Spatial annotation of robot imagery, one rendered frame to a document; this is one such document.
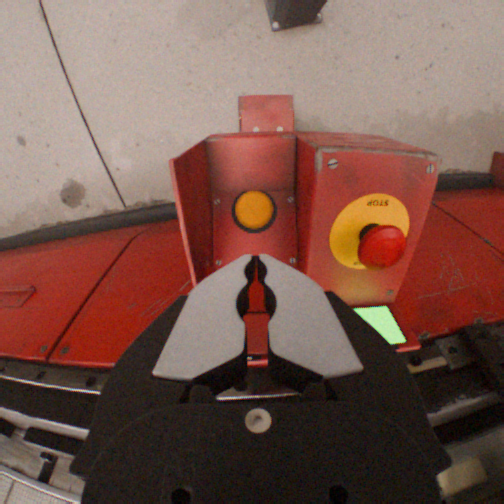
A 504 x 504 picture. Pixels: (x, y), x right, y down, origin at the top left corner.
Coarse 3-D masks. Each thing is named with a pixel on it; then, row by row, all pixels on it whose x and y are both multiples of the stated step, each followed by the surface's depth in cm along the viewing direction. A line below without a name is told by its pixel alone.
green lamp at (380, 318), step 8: (360, 312) 22; (368, 312) 22; (376, 312) 22; (384, 312) 22; (368, 320) 21; (376, 320) 21; (384, 320) 21; (392, 320) 21; (376, 328) 20; (384, 328) 20; (392, 328) 20; (384, 336) 20; (392, 336) 19; (400, 336) 19
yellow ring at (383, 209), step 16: (352, 208) 18; (368, 208) 18; (384, 208) 18; (400, 208) 18; (336, 224) 18; (352, 224) 18; (384, 224) 18; (400, 224) 18; (336, 240) 19; (352, 240) 19; (336, 256) 20; (352, 256) 20
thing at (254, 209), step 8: (248, 192) 24; (256, 192) 24; (240, 200) 24; (248, 200) 24; (256, 200) 24; (264, 200) 23; (240, 208) 23; (248, 208) 23; (256, 208) 23; (264, 208) 23; (272, 208) 24; (240, 216) 23; (248, 216) 23; (256, 216) 23; (264, 216) 23; (248, 224) 24; (256, 224) 23; (264, 224) 24
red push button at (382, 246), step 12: (372, 228) 17; (384, 228) 16; (396, 228) 16; (360, 240) 17; (372, 240) 16; (384, 240) 16; (396, 240) 16; (360, 252) 17; (372, 252) 16; (384, 252) 16; (396, 252) 16; (372, 264) 17; (384, 264) 17
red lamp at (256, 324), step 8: (248, 320) 22; (256, 320) 22; (264, 320) 22; (248, 328) 21; (256, 328) 21; (264, 328) 21; (248, 336) 21; (256, 336) 21; (264, 336) 20; (248, 344) 20; (256, 344) 20; (264, 344) 20; (248, 352) 19; (256, 352) 19; (264, 352) 19
